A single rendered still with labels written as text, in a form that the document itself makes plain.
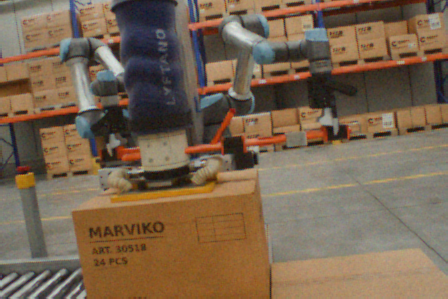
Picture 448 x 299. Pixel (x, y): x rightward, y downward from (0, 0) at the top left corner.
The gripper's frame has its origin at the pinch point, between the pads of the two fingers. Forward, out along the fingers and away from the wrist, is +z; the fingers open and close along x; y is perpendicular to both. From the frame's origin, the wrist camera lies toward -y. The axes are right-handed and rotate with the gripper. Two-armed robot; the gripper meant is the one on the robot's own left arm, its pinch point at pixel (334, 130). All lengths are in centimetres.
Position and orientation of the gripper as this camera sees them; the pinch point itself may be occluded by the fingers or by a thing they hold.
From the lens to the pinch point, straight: 139.3
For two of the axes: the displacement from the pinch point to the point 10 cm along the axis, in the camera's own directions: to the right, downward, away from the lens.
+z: 1.4, 9.9, 0.6
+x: -1.0, 0.8, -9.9
